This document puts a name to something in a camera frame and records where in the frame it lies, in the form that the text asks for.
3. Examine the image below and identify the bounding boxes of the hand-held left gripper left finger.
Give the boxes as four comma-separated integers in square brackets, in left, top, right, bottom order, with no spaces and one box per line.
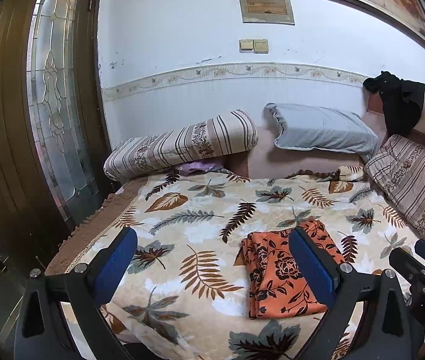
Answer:
[13,227,140,360]

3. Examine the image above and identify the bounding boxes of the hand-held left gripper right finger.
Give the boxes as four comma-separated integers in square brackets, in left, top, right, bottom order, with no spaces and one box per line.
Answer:
[288,226,414,360]

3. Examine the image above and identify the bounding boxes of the orange floral garment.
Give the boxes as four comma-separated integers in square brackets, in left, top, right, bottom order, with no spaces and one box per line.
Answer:
[240,218,348,319]

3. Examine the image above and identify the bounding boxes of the striped floral cushion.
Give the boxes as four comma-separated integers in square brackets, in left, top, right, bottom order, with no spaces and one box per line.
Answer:
[363,134,425,250]

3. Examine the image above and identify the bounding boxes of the leaf print blanket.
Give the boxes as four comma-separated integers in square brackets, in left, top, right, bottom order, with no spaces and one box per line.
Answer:
[45,165,425,360]

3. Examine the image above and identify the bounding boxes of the purple cloth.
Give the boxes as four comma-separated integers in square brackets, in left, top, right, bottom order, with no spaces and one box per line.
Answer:
[175,159,225,175]

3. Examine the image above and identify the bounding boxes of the striped rolled quilt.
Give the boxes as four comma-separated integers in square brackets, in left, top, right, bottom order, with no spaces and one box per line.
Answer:
[103,109,260,181]

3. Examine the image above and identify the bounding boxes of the grey pillow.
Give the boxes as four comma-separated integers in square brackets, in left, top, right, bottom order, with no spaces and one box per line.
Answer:
[265,102,380,162]

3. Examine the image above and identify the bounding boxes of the black garment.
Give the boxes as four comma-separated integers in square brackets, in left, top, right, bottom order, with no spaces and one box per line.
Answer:
[362,70,425,137]

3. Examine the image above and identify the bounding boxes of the wooden door with glass panel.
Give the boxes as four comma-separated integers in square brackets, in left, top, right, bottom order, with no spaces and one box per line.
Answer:
[0,0,112,256]

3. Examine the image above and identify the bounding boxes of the small framed picture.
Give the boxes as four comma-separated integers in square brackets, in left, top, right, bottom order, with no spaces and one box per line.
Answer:
[238,0,295,26]

